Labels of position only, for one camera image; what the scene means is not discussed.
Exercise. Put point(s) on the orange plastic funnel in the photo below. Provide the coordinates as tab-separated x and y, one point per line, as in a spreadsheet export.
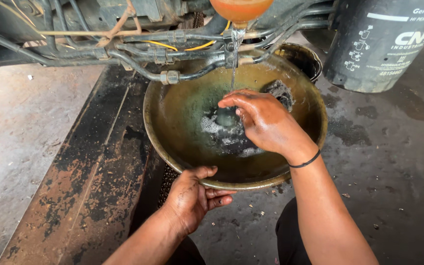
240	9

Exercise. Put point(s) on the black bucket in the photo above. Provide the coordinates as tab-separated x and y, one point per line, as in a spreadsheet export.
304	59

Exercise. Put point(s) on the person's left hand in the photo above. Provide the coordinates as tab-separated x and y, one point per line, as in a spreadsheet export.
188	200

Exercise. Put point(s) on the stream of oil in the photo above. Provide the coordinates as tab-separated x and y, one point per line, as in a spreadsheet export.
236	55

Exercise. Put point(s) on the black wrist band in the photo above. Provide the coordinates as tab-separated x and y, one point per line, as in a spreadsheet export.
306	163

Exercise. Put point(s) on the black rag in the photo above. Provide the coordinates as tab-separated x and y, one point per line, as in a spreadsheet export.
280	92

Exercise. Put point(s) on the oily metal drain pan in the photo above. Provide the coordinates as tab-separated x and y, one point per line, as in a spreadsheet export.
186	121

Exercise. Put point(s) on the rusty metal ramp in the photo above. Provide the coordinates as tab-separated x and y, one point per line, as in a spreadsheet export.
83	176

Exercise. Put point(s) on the person's right hand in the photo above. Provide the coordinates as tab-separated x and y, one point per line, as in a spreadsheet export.
267	123

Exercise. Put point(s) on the black hydraulic filter canister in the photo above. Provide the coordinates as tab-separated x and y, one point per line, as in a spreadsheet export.
379	44

